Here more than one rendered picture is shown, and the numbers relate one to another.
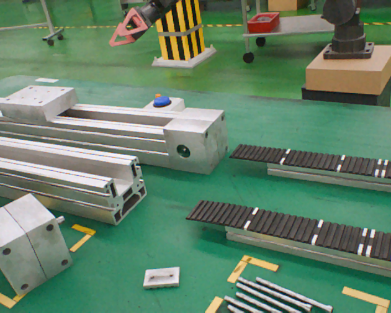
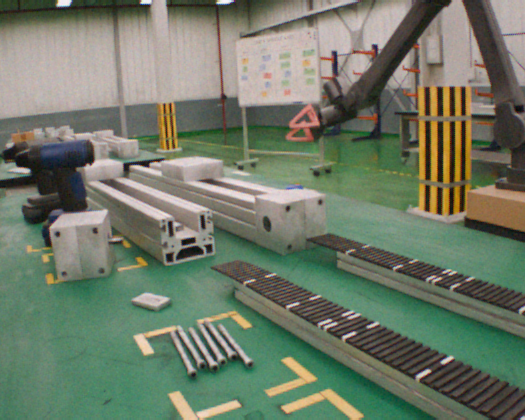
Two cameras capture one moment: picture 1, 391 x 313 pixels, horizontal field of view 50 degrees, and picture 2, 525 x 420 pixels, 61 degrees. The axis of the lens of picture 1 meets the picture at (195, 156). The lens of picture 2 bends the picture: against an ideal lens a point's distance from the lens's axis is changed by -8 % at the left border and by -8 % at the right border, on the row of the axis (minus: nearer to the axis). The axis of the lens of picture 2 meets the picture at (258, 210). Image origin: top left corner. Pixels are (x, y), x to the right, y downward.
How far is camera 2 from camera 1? 0.39 m
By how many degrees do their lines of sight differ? 29
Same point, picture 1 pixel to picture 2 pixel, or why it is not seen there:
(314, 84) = (474, 211)
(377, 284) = (324, 365)
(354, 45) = not seen: outside the picture
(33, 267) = (74, 260)
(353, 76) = (512, 207)
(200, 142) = (278, 214)
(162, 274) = (152, 298)
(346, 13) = (516, 137)
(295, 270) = (262, 333)
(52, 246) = (94, 249)
